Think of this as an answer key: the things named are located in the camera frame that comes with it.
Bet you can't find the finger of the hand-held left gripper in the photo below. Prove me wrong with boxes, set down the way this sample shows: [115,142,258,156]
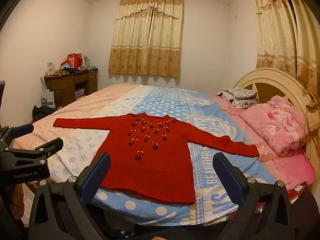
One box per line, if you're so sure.
[5,137,64,161]
[0,123,34,144]

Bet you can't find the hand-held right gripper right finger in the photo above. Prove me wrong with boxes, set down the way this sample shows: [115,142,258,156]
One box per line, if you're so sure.
[213,152,293,240]

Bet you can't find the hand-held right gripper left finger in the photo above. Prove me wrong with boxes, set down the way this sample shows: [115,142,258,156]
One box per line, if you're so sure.
[29,152,112,240]

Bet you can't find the red embroidered knit sweater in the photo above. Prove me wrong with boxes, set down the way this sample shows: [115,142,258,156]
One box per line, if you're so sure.
[53,113,260,204]

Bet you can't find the grey patterned folded clothes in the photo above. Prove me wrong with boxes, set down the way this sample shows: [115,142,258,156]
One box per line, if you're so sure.
[216,87,259,109]

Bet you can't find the black bag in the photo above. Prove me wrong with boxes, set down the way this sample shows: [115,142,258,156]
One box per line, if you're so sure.
[32,105,57,122]

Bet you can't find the white paper bag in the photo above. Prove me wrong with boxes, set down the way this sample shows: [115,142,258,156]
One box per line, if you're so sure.
[40,91,56,108]

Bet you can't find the dark wooden desk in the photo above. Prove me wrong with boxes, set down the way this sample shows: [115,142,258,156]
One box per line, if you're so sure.
[44,68,98,108]

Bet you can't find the pink blanket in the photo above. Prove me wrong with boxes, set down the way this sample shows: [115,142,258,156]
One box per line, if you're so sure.
[259,151,316,191]

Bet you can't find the pink floral quilt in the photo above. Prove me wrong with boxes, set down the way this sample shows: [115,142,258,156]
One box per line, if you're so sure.
[239,95,309,157]

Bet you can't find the red patterned cloth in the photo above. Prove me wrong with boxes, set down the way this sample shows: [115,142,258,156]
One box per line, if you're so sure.
[286,186,314,205]

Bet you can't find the red gift bag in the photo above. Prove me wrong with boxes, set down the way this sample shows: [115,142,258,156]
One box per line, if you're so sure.
[65,53,84,70]

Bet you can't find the patterned bed sheet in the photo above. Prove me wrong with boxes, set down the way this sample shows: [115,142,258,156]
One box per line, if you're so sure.
[12,84,316,227]

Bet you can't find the cream bed headboard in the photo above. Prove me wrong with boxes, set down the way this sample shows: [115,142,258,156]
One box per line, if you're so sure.
[234,67,320,193]

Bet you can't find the beige window curtain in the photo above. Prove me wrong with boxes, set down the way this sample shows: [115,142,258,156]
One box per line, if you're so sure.
[108,0,184,78]

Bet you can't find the beige corner curtain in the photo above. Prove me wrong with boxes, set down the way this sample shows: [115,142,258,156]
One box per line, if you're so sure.
[251,0,320,133]

